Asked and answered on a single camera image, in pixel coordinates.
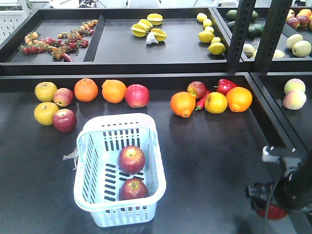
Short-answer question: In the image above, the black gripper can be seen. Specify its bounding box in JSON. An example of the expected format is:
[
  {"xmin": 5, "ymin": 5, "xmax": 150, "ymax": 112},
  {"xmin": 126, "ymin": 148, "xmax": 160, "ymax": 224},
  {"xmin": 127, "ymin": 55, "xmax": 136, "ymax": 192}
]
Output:
[{"xmin": 245, "ymin": 156, "xmax": 312, "ymax": 215}]

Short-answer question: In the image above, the dark red apple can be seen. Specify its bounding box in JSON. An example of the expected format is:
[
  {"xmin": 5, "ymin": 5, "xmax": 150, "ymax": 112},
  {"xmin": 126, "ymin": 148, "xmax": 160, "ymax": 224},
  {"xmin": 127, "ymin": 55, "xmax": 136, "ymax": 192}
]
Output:
[
  {"xmin": 52, "ymin": 109, "xmax": 77, "ymax": 133},
  {"xmin": 118, "ymin": 178, "xmax": 149, "ymax": 200},
  {"xmin": 259, "ymin": 204, "xmax": 288, "ymax": 220}
]

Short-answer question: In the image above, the light blue plastic basket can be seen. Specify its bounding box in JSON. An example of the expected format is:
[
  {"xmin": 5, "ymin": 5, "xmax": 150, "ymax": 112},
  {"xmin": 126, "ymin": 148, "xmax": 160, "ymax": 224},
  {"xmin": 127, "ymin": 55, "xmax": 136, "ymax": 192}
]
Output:
[{"xmin": 74, "ymin": 113, "xmax": 166, "ymax": 228}]

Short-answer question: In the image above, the orange right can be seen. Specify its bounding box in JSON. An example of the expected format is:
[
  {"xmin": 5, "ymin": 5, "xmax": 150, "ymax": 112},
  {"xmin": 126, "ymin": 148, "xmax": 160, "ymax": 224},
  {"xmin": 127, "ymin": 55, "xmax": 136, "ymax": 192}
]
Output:
[{"xmin": 226, "ymin": 87, "xmax": 253, "ymax": 113}]

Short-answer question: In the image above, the orange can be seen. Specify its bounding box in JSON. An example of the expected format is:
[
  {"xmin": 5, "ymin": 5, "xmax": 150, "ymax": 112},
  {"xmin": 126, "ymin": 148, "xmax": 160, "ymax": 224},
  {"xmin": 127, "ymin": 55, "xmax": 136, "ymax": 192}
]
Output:
[
  {"xmin": 226, "ymin": 87, "xmax": 253, "ymax": 113},
  {"xmin": 170, "ymin": 92, "xmax": 196, "ymax": 117},
  {"xmin": 102, "ymin": 79, "xmax": 127, "ymax": 104},
  {"xmin": 74, "ymin": 78, "xmax": 98, "ymax": 102}
]

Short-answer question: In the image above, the yellow orange fruit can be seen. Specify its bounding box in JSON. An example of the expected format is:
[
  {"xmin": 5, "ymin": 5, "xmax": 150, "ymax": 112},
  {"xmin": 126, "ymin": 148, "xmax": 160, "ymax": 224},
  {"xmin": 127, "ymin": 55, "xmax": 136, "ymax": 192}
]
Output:
[{"xmin": 204, "ymin": 92, "xmax": 228, "ymax": 114}]

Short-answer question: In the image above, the peach front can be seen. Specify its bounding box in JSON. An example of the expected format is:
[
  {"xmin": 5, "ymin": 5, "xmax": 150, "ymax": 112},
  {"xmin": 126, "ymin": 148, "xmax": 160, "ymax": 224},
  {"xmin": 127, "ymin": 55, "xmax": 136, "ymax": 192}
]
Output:
[{"xmin": 283, "ymin": 89, "xmax": 307, "ymax": 110}]

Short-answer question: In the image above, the peach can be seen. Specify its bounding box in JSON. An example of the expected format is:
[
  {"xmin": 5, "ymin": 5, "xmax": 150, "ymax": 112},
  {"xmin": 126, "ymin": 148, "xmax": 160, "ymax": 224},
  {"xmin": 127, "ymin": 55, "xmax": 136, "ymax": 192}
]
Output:
[
  {"xmin": 284, "ymin": 78, "xmax": 306, "ymax": 94},
  {"xmin": 283, "ymin": 89, "xmax": 307, "ymax": 110}
]

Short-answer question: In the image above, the red chili pepper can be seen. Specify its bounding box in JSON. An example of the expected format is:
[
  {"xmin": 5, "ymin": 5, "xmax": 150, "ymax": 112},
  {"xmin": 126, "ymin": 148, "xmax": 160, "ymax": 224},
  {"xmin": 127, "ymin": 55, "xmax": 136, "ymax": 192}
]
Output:
[{"xmin": 195, "ymin": 90, "xmax": 210, "ymax": 111}]

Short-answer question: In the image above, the red bell pepper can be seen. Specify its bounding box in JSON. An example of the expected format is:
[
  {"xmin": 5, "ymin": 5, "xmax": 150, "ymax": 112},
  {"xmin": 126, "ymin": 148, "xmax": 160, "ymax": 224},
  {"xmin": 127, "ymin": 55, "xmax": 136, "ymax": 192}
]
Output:
[{"xmin": 215, "ymin": 78, "xmax": 237, "ymax": 95}]

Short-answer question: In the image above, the peach back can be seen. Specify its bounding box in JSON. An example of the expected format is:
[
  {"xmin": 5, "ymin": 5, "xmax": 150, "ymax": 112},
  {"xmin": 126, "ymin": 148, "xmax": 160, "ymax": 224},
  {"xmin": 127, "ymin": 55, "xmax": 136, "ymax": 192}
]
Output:
[{"xmin": 284, "ymin": 78, "xmax": 306, "ymax": 94}]

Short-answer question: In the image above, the black wooden display stand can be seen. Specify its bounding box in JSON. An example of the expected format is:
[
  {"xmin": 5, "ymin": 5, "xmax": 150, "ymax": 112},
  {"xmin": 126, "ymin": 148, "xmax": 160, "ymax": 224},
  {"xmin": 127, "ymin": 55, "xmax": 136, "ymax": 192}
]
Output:
[{"xmin": 0, "ymin": 6, "xmax": 312, "ymax": 234}]

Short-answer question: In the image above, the bruised red apple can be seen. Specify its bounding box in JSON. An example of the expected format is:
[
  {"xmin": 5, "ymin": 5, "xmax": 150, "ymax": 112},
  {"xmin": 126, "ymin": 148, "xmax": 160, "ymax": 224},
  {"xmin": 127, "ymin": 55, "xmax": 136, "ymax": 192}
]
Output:
[{"xmin": 187, "ymin": 81, "xmax": 207, "ymax": 100}]

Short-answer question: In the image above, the red apple far left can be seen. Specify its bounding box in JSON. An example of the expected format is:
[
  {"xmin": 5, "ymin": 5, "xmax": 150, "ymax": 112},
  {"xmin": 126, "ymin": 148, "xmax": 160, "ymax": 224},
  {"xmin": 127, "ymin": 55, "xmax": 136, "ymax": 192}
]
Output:
[{"xmin": 125, "ymin": 84, "xmax": 150, "ymax": 108}]

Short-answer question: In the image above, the white garlic bulb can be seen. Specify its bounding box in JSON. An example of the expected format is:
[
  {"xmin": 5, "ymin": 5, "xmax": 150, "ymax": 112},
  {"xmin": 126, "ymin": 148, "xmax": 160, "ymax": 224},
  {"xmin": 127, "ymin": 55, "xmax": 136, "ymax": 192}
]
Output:
[{"xmin": 146, "ymin": 32, "xmax": 159, "ymax": 45}]

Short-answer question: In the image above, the orange far left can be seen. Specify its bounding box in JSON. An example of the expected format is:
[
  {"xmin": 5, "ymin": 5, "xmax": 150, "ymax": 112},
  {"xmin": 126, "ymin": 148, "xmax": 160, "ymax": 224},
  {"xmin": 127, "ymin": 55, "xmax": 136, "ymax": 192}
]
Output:
[{"xmin": 74, "ymin": 78, "xmax": 98, "ymax": 102}]

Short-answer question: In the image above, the small pink red apple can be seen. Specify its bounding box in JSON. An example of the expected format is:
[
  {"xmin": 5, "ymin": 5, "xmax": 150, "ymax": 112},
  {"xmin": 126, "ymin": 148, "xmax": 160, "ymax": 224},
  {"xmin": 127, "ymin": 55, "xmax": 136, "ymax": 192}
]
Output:
[{"xmin": 53, "ymin": 88, "xmax": 73, "ymax": 107}]

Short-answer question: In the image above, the yellow apple lower left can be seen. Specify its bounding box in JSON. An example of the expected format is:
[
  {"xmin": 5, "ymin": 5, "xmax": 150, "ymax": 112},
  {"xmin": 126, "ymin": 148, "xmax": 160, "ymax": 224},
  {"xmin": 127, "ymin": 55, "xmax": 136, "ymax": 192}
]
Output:
[{"xmin": 34, "ymin": 102, "xmax": 59, "ymax": 126}]

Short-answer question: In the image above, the yellow apple upper left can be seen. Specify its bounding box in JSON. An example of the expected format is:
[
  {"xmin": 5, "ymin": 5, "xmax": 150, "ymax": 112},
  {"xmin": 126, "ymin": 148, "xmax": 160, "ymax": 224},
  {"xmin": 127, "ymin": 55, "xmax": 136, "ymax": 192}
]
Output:
[{"xmin": 34, "ymin": 81, "xmax": 57, "ymax": 102}]

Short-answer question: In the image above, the black shelf upright post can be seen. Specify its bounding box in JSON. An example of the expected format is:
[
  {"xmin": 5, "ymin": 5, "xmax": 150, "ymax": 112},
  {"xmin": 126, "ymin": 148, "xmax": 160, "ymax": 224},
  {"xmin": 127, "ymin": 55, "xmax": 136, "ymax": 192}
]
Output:
[{"xmin": 226, "ymin": 0, "xmax": 256, "ymax": 75}]

